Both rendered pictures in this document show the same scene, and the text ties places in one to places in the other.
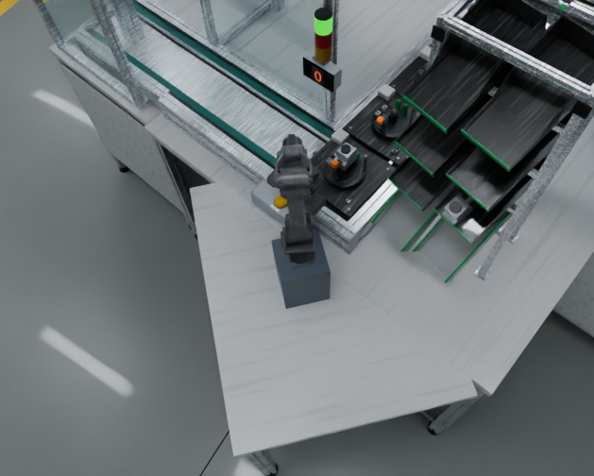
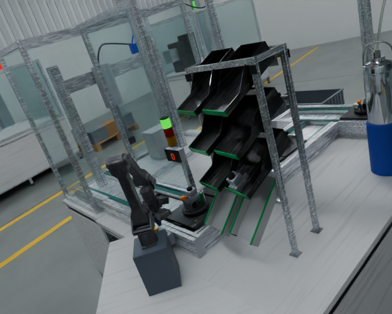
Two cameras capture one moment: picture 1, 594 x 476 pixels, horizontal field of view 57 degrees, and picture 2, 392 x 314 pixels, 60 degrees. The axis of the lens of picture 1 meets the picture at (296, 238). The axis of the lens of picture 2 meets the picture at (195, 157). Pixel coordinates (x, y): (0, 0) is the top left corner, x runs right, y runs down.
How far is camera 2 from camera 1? 0.90 m
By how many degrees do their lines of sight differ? 41
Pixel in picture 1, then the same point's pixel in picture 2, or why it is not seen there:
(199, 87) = not seen: hidden behind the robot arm
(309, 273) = (152, 250)
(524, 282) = (329, 254)
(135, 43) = (102, 187)
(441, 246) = (248, 225)
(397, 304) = (230, 282)
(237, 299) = (118, 296)
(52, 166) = (67, 288)
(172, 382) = not seen: outside the picture
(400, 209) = (221, 211)
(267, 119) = not seen: hidden behind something
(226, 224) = (124, 256)
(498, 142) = (222, 108)
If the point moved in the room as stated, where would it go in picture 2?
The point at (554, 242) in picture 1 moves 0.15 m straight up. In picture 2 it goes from (351, 227) to (346, 197)
